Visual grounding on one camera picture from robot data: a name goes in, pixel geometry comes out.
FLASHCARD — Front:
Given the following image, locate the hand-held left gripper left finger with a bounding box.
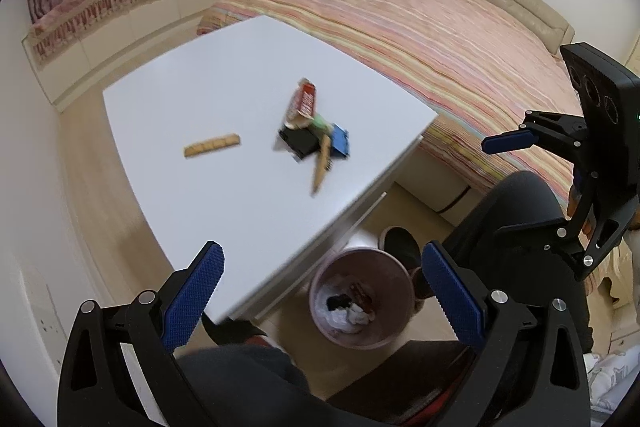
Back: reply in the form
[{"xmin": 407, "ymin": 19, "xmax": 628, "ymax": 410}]
[{"xmin": 57, "ymin": 241, "xmax": 226, "ymax": 427}]

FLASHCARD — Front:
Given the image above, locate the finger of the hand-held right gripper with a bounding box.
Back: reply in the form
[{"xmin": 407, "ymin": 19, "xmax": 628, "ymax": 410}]
[
  {"xmin": 542, "ymin": 166, "xmax": 634, "ymax": 283},
  {"xmin": 481, "ymin": 109, "xmax": 589, "ymax": 170}
]

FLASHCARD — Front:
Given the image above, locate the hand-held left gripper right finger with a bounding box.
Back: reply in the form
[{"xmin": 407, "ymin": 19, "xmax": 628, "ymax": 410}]
[{"xmin": 421, "ymin": 242, "xmax": 593, "ymax": 427}]

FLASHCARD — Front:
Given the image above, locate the person's right leg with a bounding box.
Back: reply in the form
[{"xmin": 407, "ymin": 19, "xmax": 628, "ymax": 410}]
[{"xmin": 442, "ymin": 171, "xmax": 597, "ymax": 358}]

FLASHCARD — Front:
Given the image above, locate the person's leg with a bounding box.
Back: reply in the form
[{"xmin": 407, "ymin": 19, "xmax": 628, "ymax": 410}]
[
  {"xmin": 177, "ymin": 341, "xmax": 313, "ymax": 427},
  {"xmin": 442, "ymin": 171, "xmax": 597, "ymax": 358}
]

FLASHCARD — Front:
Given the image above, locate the pink waste bin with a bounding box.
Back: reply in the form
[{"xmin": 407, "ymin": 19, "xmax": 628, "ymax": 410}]
[{"xmin": 308, "ymin": 247, "xmax": 416, "ymax": 351}]

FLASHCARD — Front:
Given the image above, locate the red wrapper scrap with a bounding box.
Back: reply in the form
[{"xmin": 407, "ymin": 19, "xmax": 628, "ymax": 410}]
[{"xmin": 349, "ymin": 283, "xmax": 375, "ymax": 309}]

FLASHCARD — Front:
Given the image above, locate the person's left leg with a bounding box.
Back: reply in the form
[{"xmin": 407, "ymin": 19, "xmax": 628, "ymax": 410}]
[{"xmin": 177, "ymin": 341, "xmax": 313, "ymax": 427}]

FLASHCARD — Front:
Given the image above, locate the crumpled white tissue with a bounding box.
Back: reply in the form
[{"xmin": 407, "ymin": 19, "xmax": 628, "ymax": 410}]
[{"xmin": 324, "ymin": 303, "xmax": 375, "ymax": 334}]

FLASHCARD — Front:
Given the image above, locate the bed with striped cover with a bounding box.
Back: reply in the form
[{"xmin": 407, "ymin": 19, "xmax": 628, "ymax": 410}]
[{"xmin": 196, "ymin": 0, "xmax": 591, "ymax": 208}]

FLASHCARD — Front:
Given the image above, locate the white printed cloth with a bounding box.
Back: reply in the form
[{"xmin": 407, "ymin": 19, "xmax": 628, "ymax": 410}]
[{"xmin": 582, "ymin": 351, "xmax": 640, "ymax": 410}]

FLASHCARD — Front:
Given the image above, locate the tan wooden ruler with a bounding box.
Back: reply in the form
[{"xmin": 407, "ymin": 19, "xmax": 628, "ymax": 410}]
[{"xmin": 183, "ymin": 133, "xmax": 242, "ymax": 160}]

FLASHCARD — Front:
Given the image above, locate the blue plastic piece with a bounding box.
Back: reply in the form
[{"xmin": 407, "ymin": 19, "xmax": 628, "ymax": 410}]
[{"xmin": 328, "ymin": 124, "xmax": 352, "ymax": 158}]

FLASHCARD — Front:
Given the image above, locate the wooden pencil stick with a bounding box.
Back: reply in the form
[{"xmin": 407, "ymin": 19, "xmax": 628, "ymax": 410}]
[{"xmin": 310, "ymin": 135, "xmax": 333, "ymax": 197}]

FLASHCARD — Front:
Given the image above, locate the pale green wrapper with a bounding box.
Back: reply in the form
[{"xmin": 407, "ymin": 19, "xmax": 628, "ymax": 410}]
[{"xmin": 306, "ymin": 114, "xmax": 335, "ymax": 136}]

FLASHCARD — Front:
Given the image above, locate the black binder clip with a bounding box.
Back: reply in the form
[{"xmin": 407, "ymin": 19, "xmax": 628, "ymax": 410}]
[{"xmin": 276, "ymin": 126, "xmax": 322, "ymax": 164}]

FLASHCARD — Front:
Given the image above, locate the white table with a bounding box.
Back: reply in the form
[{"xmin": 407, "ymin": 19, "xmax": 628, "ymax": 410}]
[{"xmin": 102, "ymin": 15, "xmax": 439, "ymax": 324}]

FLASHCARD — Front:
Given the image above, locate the red snack wrapper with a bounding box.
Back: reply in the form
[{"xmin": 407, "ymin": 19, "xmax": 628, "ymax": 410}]
[{"xmin": 284, "ymin": 79, "xmax": 319, "ymax": 130}]

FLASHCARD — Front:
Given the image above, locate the white window seat cabinet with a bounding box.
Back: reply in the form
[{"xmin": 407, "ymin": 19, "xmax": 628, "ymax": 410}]
[{"xmin": 22, "ymin": 0, "xmax": 290, "ymax": 114}]

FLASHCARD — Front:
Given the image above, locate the white bed frame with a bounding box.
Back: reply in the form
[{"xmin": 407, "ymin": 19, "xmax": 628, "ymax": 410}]
[{"xmin": 392, "ymin": 142, "xmax": 476, "ymax": 228}]

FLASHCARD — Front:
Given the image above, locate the white wall socket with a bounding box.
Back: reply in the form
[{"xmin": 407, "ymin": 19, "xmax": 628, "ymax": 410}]
[{"xmin": 39, "ymin": 314, "xmax": 63, "ymax": 342}]

